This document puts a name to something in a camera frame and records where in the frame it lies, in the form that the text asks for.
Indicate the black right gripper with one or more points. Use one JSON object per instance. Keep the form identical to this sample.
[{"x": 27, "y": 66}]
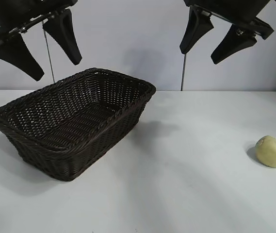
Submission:
[{"x": 230, "y": 11}]

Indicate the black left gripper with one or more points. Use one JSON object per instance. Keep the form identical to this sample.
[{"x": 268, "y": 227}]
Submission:
[{"x": 31, "y": 12}]

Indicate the dark brown woven basket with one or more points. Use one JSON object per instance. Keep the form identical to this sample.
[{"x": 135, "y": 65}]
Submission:
[{"x": 79, "y": 136}]

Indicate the pale yellow egg yolk pastry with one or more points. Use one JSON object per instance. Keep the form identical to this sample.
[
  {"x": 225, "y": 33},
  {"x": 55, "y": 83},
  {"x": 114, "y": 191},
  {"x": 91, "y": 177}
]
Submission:
[{"x": 271, "y": 154}]

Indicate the thin grey vertical rod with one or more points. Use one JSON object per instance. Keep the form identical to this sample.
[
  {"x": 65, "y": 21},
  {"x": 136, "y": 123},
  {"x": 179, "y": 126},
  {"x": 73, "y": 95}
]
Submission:
[
  {"x": 183, "y": 72},
  {"x": 50, "y": 58}
]

